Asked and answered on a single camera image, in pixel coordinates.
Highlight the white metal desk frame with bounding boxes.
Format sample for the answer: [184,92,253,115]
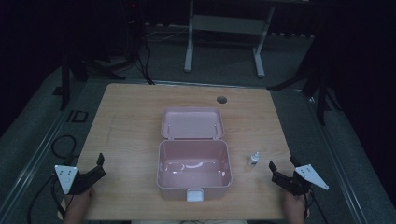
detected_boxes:
[183,0,276,79]

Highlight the person's left hand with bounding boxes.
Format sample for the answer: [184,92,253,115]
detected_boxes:
[64,186,96,215]

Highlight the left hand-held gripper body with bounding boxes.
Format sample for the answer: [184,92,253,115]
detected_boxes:
[54,164,95,196]

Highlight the small clear dropper bottle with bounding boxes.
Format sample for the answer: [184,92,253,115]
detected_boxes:
[247,151,262,168]

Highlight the black tripod stand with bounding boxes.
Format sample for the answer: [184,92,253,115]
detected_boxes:
[51,0,148,111]
[266,36,344,127]

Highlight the black cables at stand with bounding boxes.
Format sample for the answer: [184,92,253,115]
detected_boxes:
[135,36,156,86]

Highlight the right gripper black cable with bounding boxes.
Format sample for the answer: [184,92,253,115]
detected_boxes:
[303,189,329,224]

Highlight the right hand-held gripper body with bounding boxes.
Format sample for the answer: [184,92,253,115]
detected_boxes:
[271,163,330,197]

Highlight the looped black floor cable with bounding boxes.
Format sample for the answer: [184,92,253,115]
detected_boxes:
[50,133,80,161]

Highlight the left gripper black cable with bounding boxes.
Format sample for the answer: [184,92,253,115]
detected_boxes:
[26,174,68,224]

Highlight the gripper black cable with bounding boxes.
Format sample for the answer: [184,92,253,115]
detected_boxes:
[26,174,68,224]
[303,189,329,224]

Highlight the metal floor rail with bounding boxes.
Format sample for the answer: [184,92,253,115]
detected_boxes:
[303,90,375,224]
[0,81,87,218]

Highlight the person's right hand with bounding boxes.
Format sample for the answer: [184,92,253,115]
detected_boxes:
[282,189,311,216]

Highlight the person's light clothing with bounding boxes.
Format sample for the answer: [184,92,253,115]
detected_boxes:
[130,219,250,224]

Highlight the pink plastic box with lid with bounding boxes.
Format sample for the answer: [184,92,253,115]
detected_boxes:
[155,106,233,203]

